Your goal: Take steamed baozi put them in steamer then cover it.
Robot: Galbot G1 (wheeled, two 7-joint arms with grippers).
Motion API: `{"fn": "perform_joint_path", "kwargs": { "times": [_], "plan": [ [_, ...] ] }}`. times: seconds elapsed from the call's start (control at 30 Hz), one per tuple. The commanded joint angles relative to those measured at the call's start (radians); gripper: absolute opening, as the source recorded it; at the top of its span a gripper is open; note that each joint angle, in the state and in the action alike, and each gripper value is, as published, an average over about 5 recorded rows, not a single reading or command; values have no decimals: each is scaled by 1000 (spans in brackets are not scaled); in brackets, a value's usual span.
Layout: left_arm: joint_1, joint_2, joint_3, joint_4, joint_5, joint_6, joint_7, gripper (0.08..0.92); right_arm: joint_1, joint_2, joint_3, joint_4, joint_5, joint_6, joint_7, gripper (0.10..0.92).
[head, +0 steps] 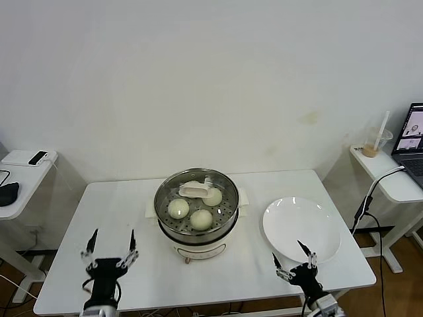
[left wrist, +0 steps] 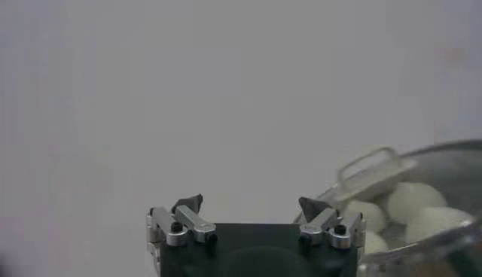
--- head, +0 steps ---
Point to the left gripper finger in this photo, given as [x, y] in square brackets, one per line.
[130, 252]
[90, 254]

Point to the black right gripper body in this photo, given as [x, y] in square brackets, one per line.
[307, 280]

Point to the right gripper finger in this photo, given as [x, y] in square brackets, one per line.
[310, 257]
[282, 269]

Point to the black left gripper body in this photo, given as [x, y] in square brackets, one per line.
[105, 280]

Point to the white steamed baozi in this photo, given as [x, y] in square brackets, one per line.
[213, 199]
[178, 208]
[201, 220]

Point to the white round plate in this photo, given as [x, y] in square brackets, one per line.
[297, 224]

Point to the white side table with pouch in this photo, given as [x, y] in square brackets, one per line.
[13, 211]

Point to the black soft pouch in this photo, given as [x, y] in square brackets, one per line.
[8, 195]

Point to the black smartphone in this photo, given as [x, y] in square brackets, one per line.
[37, 158]

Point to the white side table with cup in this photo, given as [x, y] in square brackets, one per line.
[380, 171]

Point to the flat white box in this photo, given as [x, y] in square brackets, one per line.
[16, 158]

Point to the clear plastic drink cup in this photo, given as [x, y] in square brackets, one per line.
[370, 150]

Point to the grey laptop beside cup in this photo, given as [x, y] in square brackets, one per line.
[409, 165]

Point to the white drinking straw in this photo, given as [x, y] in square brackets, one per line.
[383, 125]

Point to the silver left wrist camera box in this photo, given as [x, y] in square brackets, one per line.
[99, 310]

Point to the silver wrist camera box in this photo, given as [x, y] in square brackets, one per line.
[325, 305]
[99, 310]

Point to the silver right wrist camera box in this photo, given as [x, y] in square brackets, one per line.
[325, 305]

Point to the white table leg frame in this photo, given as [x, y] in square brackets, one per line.
[338, 294]

